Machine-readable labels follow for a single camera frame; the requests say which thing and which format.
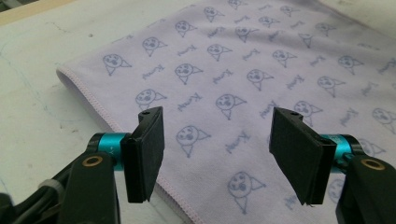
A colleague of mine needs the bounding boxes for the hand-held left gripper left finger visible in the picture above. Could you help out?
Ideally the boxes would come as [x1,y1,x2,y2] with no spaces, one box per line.
[92,105,165,203]

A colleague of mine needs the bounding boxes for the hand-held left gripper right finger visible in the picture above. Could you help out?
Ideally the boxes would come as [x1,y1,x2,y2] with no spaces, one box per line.
[269,106,364,206]

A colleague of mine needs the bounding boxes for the lilac towel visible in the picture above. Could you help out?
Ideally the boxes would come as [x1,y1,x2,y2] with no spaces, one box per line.
[55,0,396,224]

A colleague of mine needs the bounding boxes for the white foam mat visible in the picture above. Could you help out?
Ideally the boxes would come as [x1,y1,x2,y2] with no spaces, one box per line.
[0,0,396,224]

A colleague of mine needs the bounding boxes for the wooden table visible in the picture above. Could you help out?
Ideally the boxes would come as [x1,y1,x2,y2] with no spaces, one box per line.
[0,0,78,27]

